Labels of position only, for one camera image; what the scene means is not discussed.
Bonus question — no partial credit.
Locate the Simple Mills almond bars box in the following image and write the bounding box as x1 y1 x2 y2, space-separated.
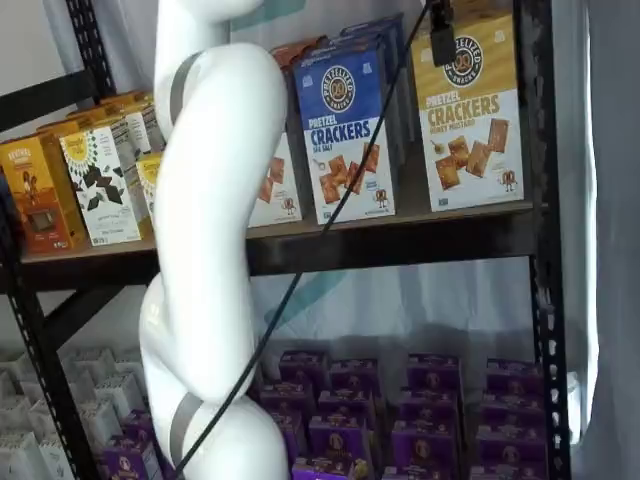
135 152 164 236

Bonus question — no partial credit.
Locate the blue white pretzel crackers box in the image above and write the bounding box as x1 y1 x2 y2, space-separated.
293 47 397 226
339 12 406 39
309 29 409 151

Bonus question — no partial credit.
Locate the black metal shelf rack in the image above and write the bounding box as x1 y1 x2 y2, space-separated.
0 0 574 480

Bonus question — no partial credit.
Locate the black cable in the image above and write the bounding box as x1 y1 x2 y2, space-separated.
173 0 432 475

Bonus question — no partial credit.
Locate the purple Annie's snack box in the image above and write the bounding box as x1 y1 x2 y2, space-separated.
279 349 329 396
291 457 371 480
308 414 374 464
122 409 156 442
102 434 164 480
474 427 546 471
329 358 379 396
487 357 545 399
272 414 307 471
399 387 461 426
480 392 545 431
318 387 376 426
391 419 464 476
259 382 311 426
382 464 466 480
407 353 461 396

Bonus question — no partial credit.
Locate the wooden shelf board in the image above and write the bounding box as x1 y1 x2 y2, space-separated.
19 149 549 264
249 344 546 480

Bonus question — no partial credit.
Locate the Simple Mills Sweet Thins box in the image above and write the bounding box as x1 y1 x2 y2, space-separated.
112 102 166 156
59 124 151 247

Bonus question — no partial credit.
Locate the orange white pretzel crackers box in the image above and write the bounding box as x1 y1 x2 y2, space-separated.
272 39 321 71
247 132 305 229

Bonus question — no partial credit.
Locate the yellow white pretzel crackers box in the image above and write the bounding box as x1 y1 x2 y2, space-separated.
409 12 525 212

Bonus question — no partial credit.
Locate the orange brown snack box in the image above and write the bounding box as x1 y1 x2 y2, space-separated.
37 115 109 139
0 132 87 254
67 103 131 122

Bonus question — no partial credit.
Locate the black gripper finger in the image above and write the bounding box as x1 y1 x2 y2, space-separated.
426 0 457 69

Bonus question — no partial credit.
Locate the white gable carton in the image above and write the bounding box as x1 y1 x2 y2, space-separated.
62 347 119 384
74 372 146 419
82 399 151 451
0 432 56 480
0 394 44 436
0 349 34 386

